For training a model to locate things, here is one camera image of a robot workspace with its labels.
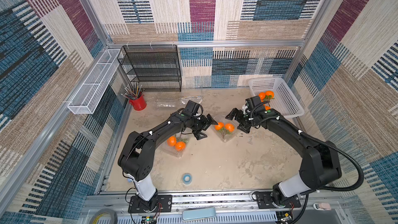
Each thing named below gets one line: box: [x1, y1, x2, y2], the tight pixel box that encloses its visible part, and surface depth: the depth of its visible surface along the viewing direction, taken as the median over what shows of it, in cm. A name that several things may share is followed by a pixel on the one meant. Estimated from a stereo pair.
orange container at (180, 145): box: [174, 141, 187, 152], surface depth 89 cm
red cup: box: [129, 94, 147, 111], surface depth 111 cm
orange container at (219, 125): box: [214, 121, 225, 131], surface depth 96 cm
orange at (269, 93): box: [264, 90, 275, 98], surface depth 114 cm
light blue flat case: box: [182, 207, 217, 221], surface depth 71 cm
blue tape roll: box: [182, 172, 193, 186], surface depth 82 cm
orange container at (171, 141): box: [166, 135, 177, 147], surface depth 89 cm
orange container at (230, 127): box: [224, 122, 235, 133], surface depth 96 cm
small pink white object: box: [313, 202, 332, 211], surface depth 71 cm
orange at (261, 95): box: [258, 91, 266, 101], surface depth 111 cm
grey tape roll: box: [89, 208, 119, 224], surface depth 70 cm
